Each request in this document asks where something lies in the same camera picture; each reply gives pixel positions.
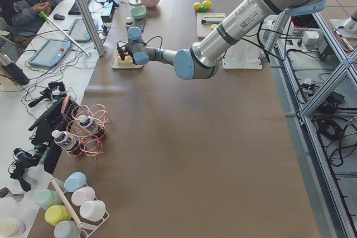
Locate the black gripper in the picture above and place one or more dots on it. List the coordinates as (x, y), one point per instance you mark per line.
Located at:
(122, 52)

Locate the glazed twisted donut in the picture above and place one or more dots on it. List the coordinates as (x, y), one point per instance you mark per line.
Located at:
(124, 58)

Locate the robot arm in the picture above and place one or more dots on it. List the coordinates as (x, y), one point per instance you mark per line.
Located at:
(200, 61)

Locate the cream rabbit tray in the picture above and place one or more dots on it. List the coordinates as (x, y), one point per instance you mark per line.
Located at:
(117, 65)

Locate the dark tea bottle upright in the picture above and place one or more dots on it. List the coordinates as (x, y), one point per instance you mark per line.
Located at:
(129, 22)

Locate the mint green bowl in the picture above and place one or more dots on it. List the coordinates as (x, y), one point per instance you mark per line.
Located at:
(138, 12)

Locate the blue teach pendant far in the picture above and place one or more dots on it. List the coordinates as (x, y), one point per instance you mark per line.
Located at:
(78, 31)

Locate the blue teach pendant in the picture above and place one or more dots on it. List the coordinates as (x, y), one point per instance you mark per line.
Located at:
(78, 31)
(50, 53)

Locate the wooden cutting board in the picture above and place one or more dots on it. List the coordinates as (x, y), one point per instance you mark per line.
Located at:
(204, 30)

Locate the blue teach pendant near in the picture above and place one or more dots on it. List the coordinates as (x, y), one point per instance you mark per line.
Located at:
(50, 53)

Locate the black computer mouse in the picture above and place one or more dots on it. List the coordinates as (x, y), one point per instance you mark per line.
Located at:
(58, 17)

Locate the yellow lemon lower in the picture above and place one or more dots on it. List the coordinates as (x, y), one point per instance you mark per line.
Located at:
(197, 6)

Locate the yellow lemon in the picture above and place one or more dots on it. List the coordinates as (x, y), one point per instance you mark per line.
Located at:
(197, 6)
(207, 4)

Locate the green lime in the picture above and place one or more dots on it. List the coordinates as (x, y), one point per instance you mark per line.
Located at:
(203, 9)

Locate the yellow plastic knife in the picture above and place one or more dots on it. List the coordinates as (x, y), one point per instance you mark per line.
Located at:
(214, 16)

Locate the bottle in rack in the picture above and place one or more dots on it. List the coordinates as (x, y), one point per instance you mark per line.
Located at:
(68, 142)
(91, 126)

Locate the yellow lemon upper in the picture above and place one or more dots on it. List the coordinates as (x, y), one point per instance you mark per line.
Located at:
(207, 4)

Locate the black tablet stand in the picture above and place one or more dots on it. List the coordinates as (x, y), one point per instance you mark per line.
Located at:
(50, 120)

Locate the black thermos bottle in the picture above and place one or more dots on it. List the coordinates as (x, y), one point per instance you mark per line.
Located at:
(16, 74)

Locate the blue cup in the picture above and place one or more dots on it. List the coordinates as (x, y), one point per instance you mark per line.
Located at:
(75, 181)

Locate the pink cup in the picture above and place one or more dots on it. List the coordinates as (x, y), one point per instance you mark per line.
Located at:
(82, 195)

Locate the white cup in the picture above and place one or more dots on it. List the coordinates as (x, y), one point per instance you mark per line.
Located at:
(92, 210)

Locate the mint cup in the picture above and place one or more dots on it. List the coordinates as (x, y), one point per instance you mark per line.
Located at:
(47, 198)

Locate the yellow cup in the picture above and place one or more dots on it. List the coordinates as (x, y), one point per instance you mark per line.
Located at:
(56, 214)

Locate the grey cup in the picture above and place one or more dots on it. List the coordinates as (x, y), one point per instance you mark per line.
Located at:
(67, 229)

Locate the cream cup on desk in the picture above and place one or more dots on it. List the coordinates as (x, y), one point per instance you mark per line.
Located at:
(10, 227)

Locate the aluminium frame post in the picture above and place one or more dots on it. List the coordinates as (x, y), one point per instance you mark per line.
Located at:
(88, 20)

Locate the black camera tripod far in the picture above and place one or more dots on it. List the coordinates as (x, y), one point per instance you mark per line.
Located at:
(47, 93)

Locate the black camera tripod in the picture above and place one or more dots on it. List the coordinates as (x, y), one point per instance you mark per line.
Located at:
(47, 93)
(24, 160)

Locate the copper wire bottle rack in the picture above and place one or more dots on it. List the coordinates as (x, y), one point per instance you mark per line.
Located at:
(90, 143)

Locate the black camera tripod near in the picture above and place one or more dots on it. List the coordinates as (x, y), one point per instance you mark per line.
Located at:
(24, 160)

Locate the white wire cup rack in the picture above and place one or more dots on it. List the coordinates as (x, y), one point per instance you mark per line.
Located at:
(88, 225)

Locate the wooden rod handle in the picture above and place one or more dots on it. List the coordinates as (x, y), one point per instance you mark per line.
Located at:
(67, 204)

